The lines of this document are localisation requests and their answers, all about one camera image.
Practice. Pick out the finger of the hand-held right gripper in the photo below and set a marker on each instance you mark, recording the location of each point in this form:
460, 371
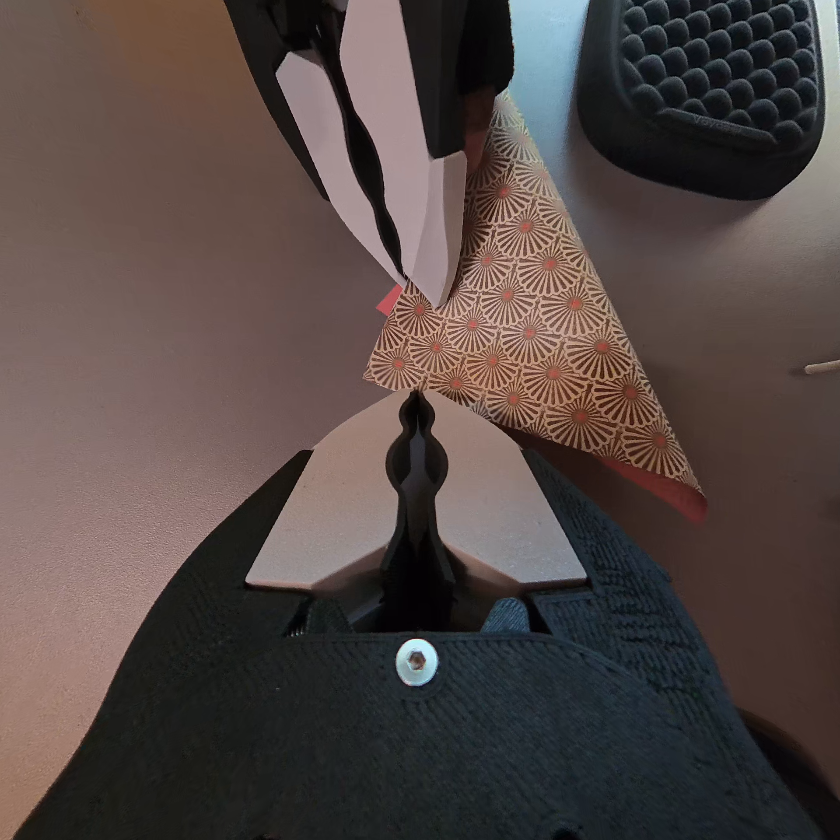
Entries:
328, 145
400, 131

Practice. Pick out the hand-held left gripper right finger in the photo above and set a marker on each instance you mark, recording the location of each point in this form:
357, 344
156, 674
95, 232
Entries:
505, 512

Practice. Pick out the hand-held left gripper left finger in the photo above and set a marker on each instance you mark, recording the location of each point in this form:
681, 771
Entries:
328, 512

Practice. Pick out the brown fan pattern origami paper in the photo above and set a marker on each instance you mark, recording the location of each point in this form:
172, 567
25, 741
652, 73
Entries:
551, 328

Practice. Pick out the black textured armrest pad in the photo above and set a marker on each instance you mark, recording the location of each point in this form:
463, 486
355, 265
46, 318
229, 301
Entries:
709, 92

